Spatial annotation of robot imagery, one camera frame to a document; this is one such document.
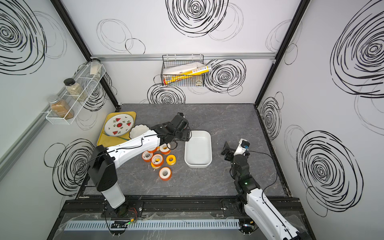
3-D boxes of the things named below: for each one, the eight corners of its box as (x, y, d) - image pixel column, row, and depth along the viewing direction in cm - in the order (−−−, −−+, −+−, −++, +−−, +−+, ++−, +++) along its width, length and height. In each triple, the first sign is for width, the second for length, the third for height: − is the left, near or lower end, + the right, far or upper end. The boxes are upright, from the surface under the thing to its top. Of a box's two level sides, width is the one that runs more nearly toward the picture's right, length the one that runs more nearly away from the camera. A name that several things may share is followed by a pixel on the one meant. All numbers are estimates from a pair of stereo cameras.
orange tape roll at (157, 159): (151, 166, 89) (150, 163, 86) (153, 156, 93) (152, 153, 90) (162, 166, 89) (161, 163, 86) (164, 156, 93) (163, 153, 90)
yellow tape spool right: (166, 165, 90) (165, 163, 88) (167, 156, 94) (166, 154, 92) (175, 165, 90) (175, 163, 88) (176, 156, 94) (176, 154, 92)
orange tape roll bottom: (158, 181, 84) (157, 179, 82) (160, 168, 89) (159, 167, 87) (171, 181, 84) (170, 179, 82) (172, 168, 89) (171, 167, 87)
